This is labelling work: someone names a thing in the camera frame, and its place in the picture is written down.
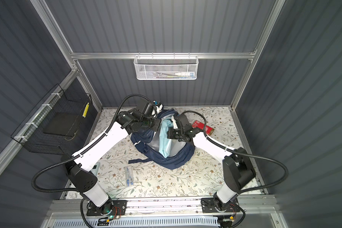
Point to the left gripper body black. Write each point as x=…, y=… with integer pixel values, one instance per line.
x=151, y=123

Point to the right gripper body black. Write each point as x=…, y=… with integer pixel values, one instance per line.
x=175, y=133

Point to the red card pack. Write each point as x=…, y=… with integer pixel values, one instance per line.
x=197, y=124

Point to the light blue pencil pouch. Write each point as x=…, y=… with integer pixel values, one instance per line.
x=164, y=142

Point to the navy blue student backpack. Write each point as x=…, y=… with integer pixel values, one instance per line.
x=147, y=143

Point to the clear plastic ruler set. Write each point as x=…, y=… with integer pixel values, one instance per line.
x=129, y=176

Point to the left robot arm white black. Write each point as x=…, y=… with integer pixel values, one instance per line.
x=79, y=170

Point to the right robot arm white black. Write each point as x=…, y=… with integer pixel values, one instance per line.
x=237, y=168

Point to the pens in white basket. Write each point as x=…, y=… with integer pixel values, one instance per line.
x=176, y=74

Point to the light green calculator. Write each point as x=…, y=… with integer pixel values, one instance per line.
x=95, y=169

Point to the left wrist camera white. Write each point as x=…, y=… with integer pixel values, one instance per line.
x=157, y=107

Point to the white wire mesh basket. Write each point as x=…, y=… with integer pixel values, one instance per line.
x=145, y=68

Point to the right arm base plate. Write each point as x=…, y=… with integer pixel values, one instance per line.
x=214, y=205

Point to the black wire wall basket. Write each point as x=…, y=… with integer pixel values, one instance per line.
x=63, y=124

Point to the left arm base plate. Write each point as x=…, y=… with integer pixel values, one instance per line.
x=111, y=208

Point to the aluminium front rail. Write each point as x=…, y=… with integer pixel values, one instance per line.
x=169, y=206

